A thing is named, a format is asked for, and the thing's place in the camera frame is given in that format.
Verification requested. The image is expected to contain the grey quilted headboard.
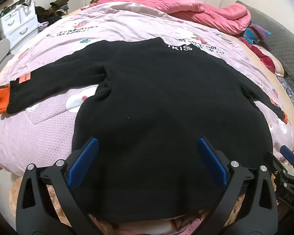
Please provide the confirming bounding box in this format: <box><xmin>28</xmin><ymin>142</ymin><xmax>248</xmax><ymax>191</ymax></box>
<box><xmin>236</xmin><ymin>1</ymin><xmax>294</xmax><ymax>108</ymax></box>

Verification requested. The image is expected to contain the striped pillow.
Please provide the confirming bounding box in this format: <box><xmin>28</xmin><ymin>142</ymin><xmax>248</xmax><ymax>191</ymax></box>
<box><xmin>244</xmin><ymin>22</ymin><xmax>271</xmax><ymax>44</ymax></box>

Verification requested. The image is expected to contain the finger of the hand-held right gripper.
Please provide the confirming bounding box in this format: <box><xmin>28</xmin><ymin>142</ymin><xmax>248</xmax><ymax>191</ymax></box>
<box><xmin>263</xmin><ymin>151</ymin><xmax>286</xmax><ymax>178</ymax></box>
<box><xmin>280</xmin><ymin>145</ymin><xmax>294</xmax><ymax>174</ymax></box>

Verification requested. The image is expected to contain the blue floral cloth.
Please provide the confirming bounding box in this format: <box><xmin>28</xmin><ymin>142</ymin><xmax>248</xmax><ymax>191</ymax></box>
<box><xmin>277</xmin><ymin>76</ymin><xmax>294</xmax><ymax>113</ymax></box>

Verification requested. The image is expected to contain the black sweater with orange cuffs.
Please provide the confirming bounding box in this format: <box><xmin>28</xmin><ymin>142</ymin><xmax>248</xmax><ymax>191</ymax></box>
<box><xmin>0</xmin><ymin>37</ymin><xmax>288</xmax><ymax>223</ymax></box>

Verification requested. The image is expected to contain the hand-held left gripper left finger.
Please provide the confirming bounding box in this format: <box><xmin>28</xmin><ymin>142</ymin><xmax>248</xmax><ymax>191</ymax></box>
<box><xmin>15</xmin><ymin>136</ymin><xmax>106</xmax><ymax>235</ymax></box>

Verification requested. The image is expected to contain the pink comforter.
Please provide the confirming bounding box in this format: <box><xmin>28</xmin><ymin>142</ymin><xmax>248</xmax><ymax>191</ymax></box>
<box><xmin>95</xmin><ymin>0</ymin><xmax>251</xmax><ymax>35</ymax></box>

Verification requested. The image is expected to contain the beige fuzzy blanket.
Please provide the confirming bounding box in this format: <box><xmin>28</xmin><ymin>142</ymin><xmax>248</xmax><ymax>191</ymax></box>
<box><xmin>7</xmin><ymin>177</ymin><xmax>247</xmax><ymax>235</ymax></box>

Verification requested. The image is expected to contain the pink strawberry print quilt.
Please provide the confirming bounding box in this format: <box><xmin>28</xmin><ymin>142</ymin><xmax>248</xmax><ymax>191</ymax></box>
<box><xmin>0</xmin><ymin>1</ymin><xmax>294</xmax><ymax>177</ymax></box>

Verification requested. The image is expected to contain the white drawer cabinet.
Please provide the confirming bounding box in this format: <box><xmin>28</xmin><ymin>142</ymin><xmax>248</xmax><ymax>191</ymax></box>
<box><xmin>0</xmin><ymin>1</ymin><xmax>38</xmax><ymax>48</ymax></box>

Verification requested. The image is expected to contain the pile of dark clothes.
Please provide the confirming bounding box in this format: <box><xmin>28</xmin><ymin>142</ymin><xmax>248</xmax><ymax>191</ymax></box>
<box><xmin>34</xmin><ymin>0</ymin><xmax>70</xmax><ymax>28</ymax></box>

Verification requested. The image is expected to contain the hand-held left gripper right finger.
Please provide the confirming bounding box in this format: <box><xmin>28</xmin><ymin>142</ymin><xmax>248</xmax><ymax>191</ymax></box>
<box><xmin>197</xmin><ymin>136</ymin><xmax>278</xmax><ymax>235</ymax></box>

